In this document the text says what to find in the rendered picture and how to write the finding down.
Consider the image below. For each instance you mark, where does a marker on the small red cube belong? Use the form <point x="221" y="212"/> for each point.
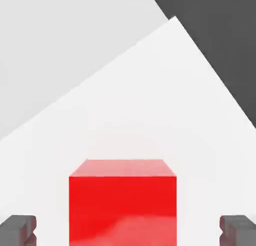
<point x="122" y="206"/>

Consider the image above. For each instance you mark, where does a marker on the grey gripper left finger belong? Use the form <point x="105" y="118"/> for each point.
<point x="16" y="232"/>

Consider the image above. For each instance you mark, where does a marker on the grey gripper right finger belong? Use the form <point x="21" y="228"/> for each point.
<point x="240" y="232"/>

